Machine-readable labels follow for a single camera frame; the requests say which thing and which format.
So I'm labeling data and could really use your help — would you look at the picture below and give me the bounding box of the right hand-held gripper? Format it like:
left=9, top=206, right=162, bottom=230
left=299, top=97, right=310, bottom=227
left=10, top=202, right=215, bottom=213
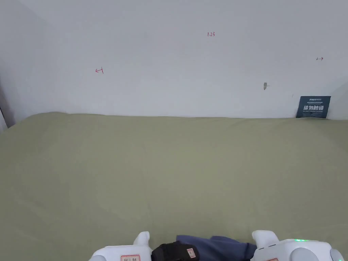
left=250, top=230, right=344, bottom=261

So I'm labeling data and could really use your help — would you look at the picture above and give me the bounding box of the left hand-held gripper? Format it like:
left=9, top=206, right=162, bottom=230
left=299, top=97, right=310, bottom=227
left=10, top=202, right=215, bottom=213
left=88, top=231, right=200, bottom=261

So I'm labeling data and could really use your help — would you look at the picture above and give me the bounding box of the dark blue garment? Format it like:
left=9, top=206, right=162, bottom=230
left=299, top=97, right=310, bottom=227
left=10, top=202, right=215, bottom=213
left=175, top=235, right=258, bottom=261

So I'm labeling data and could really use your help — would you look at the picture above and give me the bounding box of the bed with pale green sheet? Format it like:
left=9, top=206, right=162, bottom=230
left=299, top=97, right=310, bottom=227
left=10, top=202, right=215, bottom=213
left=0, top=111, right=348, bottom=261

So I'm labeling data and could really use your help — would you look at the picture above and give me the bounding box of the dark blue sign card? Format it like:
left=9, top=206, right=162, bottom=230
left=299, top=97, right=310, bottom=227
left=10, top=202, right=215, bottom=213
left=296, top=95, right=332, bottom=119

